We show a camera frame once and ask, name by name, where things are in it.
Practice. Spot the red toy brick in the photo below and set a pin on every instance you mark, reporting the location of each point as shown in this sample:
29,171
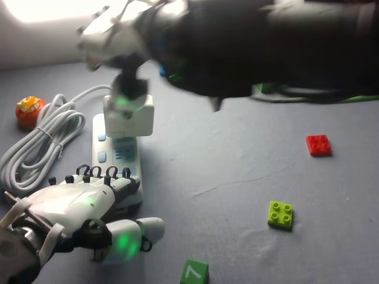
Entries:
318,145

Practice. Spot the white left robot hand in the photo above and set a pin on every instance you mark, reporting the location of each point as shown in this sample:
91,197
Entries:
71,204

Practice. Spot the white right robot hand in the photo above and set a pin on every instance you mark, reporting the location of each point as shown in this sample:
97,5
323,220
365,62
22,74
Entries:
112,32

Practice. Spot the blue four-hole block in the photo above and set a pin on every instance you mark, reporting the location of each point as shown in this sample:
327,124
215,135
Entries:
162,71

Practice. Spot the orange toy fruit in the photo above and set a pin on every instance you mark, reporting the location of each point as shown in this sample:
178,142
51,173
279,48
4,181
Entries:
28,115

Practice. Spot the lime green toy brick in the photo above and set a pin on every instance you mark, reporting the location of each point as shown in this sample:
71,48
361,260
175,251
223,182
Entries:
279,214

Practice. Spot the grey table cloth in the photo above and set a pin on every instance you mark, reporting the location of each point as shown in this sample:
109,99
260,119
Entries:
222,177

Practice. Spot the green cube numeral 7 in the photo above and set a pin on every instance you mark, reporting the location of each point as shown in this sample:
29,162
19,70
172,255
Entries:
194,273

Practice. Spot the green cube letter Y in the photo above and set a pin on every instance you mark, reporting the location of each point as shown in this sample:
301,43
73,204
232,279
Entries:
268,88

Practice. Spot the white power adapter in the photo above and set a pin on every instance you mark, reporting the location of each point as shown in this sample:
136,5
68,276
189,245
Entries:
139,121

